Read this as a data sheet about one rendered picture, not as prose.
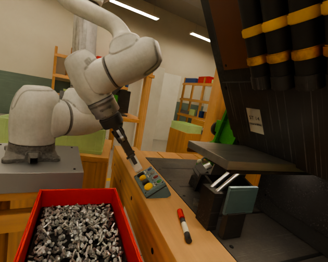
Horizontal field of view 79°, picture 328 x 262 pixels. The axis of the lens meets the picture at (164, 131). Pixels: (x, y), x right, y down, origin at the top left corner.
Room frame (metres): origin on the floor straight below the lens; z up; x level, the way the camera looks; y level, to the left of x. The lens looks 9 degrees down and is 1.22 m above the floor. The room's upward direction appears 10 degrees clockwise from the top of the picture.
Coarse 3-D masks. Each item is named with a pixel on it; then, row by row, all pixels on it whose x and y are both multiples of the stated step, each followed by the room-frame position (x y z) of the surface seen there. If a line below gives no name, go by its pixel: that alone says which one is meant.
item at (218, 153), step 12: (192, 144) 0.50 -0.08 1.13; (204, 144) 0.50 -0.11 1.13; (216, 144) 0.53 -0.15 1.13; (228, 144) 0.57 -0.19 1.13; (204, 156) 0.45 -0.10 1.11; (216, 156) 0.41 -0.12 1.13; (228, 156) 0.41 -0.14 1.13; (240, 156) 0.43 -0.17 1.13; (252, 156) 0.45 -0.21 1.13; (264, 156) 0.48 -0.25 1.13; (228, 168) 0.37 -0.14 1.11; (240, 168) 0.39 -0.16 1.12; (252, 168) 0.40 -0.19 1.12; (264, 168) 0.41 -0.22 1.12; (276, 168) 0.43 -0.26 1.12; (288, 168) 0.44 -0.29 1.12
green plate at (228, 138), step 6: (222, 120) 0.68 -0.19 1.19; (228, 120) 0.67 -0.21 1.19; (222, 126) 0.68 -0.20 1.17; (228, 126) 0.67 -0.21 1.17; (216, 132) 0.70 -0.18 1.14; (222, 132) 0.69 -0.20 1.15; (228, 132) 0.66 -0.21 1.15; (216, 138) 0.69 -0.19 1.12; (222, 138) 0.68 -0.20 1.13; (228, 138) 0.65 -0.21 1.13; (234, 138) 0.63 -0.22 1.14; (234, 144) 0.63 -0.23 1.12
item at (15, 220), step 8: (0, 208) 0.78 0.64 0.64; (8, 208) 0.82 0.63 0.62; (16, 208) 0.66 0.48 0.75; (24, 208) 0.66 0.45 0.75; (0, 216) 0.61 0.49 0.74; (8, 216) 0.62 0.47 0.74; (16, 216) 0.63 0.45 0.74; (24, 216) 0.64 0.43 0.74; (0, 224) 0.61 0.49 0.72; (8, 224) 0.62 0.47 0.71; (16, 224) 0.63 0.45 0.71; (24, 224) 0.64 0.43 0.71; (0, 232) 0.61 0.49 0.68; (8, 232) 0.62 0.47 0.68; (0, 240) 0.79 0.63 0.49; (0, 248) 0.79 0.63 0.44; (0, 256) 0.79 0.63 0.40
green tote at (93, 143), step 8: (0, 120) 1.13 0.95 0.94; (0, 128) 1.14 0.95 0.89; (0, 136) 1.14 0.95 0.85; (64, 136) 1.23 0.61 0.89; (72, 136) 1.24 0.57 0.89; (80, 136) 1.25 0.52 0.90; (88, 136) 1.26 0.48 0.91; (96, 136) 1.27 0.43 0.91; (104, 136) 1.33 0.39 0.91; (56, 144) 1.21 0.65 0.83; (64, 144) 1.23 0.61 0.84; (72, 144) 1.24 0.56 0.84; (80, 144) 1.25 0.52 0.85; (88, 144) 1.26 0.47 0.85; (96, 144) 1.28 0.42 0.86; (80, 152) 1.25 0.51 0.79; (88, 152) 1.27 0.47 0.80; (96, 152) 1.28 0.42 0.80
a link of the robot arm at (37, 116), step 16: (16, 96) 0.71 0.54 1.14; (32, 96) 0.70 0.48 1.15; (48, 96) 0.73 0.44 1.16; (16, 112) 0.68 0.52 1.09; (32, 112) 0.69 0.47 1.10; (48, 112) 0.73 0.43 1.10; (64, 112) 0.78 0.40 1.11; (16, 128) 0.68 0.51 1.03; (32, 128) 0.69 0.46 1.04; (48, 128) 0.73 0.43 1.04; (64, 128) 0.79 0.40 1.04; (16, 144) 0.68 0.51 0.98; (32, 144) 0.70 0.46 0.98; (48, 144) 0.74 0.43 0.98
